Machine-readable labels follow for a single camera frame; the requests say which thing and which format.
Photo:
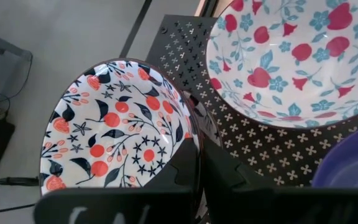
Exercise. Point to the grey translucent box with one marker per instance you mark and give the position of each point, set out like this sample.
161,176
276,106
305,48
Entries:
5,62

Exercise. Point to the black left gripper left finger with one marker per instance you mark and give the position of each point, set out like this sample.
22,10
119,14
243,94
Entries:
120,205

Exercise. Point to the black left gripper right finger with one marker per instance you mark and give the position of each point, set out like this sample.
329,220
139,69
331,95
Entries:
275,205

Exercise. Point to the orange navy floral bowl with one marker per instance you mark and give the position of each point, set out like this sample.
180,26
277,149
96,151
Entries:
113,124

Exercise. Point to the blue bowl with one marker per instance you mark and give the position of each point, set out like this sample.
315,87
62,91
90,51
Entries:
353,161

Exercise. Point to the red teal floral bowl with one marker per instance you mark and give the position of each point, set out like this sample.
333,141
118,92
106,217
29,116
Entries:
291,77

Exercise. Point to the black perforated metal rack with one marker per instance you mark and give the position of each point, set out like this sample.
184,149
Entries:
259,146

